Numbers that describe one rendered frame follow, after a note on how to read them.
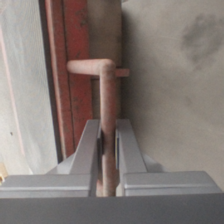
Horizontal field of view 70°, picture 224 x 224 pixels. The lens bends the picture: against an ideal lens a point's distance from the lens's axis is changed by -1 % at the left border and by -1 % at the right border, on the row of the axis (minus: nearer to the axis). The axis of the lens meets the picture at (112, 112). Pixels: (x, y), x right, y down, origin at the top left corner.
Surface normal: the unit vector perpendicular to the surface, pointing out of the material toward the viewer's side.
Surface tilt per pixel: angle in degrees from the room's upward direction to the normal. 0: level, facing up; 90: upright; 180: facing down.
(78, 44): 90
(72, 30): 90
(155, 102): 0
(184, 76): 0
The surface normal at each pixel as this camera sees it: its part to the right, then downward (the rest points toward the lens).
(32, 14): -0.76, 0.20
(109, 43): 0.62, 0.22
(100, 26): 0.37, 0.26
